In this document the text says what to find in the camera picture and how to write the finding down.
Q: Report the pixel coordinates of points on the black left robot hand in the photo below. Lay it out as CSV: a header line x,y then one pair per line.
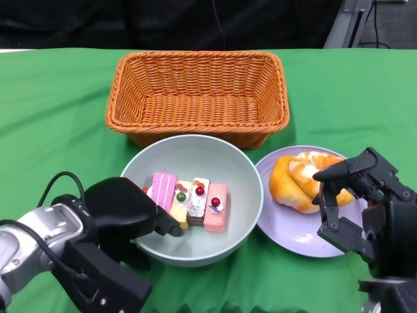
x,y
120,208

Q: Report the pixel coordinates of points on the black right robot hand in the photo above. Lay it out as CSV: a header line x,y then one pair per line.
x,y
374,208

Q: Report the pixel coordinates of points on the pink striped cake slice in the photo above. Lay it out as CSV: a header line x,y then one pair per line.
x,y
163,192

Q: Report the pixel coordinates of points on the yellow cake slice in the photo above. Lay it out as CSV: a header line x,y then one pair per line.
x,y
179,208

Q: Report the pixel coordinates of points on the twisted striped bread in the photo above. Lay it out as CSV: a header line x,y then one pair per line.
x,y
309,169

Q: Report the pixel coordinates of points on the chocolate cake slice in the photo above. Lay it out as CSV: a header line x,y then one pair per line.
x,y
197,205

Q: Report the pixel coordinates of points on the long orange bread loaf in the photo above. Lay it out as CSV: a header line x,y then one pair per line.
x,y
286,186

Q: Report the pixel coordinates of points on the salmon pink cake slice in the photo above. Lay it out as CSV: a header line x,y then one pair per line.
x,y
215,218

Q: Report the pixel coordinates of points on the pale green bowl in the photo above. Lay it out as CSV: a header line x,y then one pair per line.
x,y
202,156

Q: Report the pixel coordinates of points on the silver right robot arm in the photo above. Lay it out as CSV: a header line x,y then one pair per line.
x,y
371,304

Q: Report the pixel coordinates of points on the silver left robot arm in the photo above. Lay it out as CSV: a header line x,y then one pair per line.
x,y
32,241

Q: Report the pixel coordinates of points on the lavender plate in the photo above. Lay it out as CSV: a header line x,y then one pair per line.
x,y
293,234

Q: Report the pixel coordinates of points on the orange wicker basket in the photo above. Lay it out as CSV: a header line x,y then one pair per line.
x,y
195,107

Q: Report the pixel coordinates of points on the green tablecloth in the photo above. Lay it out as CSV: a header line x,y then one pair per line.
x,y
49,91

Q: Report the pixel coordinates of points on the grey metal stand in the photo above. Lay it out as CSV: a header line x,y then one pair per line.
x,y
340,26

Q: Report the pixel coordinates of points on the black backdrop cloth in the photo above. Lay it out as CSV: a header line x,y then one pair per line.
x,y
97,23

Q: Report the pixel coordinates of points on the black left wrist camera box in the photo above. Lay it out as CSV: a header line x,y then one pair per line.
x,y
104,280

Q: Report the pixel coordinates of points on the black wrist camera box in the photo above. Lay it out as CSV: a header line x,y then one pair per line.
x,y
104,280
391,293

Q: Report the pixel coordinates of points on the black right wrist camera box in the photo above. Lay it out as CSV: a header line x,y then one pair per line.
x,y
391,293

